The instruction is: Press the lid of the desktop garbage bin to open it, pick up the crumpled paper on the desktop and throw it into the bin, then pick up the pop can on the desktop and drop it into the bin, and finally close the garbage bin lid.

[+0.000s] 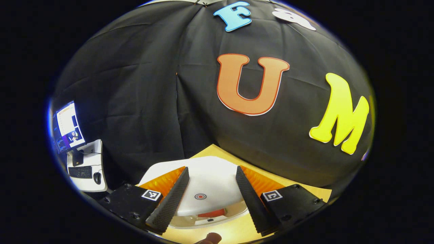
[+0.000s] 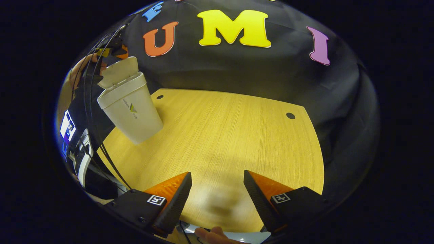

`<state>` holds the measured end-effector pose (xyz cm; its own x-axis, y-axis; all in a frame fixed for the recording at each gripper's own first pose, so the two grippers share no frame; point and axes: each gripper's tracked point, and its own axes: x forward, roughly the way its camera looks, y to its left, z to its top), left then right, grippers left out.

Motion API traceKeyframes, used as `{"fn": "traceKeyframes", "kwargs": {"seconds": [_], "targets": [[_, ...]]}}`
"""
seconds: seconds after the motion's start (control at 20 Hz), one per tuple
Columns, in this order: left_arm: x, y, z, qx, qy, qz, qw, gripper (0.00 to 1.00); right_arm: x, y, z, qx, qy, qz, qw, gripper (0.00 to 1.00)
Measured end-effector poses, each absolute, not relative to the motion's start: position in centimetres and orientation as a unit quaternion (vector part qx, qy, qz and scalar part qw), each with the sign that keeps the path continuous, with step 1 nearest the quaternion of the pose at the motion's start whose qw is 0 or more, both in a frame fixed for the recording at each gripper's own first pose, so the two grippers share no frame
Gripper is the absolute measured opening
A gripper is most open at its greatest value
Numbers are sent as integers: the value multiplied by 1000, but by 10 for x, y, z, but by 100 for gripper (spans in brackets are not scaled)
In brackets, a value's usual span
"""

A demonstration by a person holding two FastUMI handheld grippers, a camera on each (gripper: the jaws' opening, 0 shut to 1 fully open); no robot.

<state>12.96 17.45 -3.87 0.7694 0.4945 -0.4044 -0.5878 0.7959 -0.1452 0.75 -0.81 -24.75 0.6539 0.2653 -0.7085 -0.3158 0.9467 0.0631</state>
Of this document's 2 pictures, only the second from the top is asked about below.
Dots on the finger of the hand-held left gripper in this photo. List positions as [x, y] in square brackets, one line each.
[103, 52]
[122, 52]

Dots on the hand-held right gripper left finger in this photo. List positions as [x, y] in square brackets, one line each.
[176, 203]

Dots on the computer monitor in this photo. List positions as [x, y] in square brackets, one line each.
[67, 125]

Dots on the white desktop garbage bin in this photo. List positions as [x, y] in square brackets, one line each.
[132, 112]

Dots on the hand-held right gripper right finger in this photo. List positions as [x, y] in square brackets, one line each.
[259, 203]

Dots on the black backdrop cloth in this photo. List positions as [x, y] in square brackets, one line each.
[257, 74]

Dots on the white and black chair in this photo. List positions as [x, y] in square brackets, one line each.
[83, 159]

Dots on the wooden desktop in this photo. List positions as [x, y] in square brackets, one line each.
[230, 142]

